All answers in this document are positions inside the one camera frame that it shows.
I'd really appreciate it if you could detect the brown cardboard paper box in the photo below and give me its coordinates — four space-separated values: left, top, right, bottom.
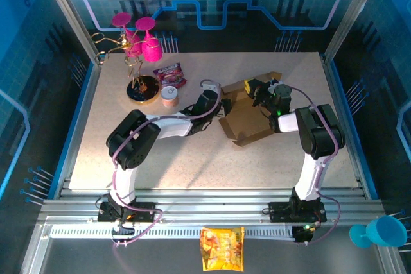
218 71 284 148

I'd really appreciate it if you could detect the black controller box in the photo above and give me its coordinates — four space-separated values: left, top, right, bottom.
293 225 314 244

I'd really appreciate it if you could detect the small can with white lid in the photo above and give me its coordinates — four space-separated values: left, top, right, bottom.
160 85 180 108

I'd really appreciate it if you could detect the purple snack packet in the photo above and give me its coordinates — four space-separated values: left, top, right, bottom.
152 62 188 89

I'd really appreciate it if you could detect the pink wine glass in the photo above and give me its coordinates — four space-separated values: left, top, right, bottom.
134 17 162 64
110 12 143 57

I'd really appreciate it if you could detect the yellow chips bag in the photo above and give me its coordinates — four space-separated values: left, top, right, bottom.
199 226 246 273

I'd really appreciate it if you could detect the blue plastic goblet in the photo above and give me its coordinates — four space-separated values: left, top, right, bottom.
349 215 407 250

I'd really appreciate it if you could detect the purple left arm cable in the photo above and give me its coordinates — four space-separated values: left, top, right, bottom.
110 78 223 248

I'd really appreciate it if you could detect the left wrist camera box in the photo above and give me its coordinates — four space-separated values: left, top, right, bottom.
200 79 223 95

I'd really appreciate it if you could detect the gold wire glass rack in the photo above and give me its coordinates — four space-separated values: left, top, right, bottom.
90 31 162 105

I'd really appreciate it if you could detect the aluminium front frame rail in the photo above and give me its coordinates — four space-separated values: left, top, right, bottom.
38 188 385 224

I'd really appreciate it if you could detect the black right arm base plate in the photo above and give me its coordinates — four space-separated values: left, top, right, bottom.
268 201 328 224

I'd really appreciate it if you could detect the aluminium frame post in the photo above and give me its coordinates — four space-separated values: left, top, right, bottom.
35 0 104 65
322 0 387 63

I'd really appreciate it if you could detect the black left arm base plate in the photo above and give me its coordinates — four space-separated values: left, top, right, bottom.
96 201 159 224

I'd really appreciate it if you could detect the white slotted cable duct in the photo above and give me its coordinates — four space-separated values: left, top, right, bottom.
49 226 295 240

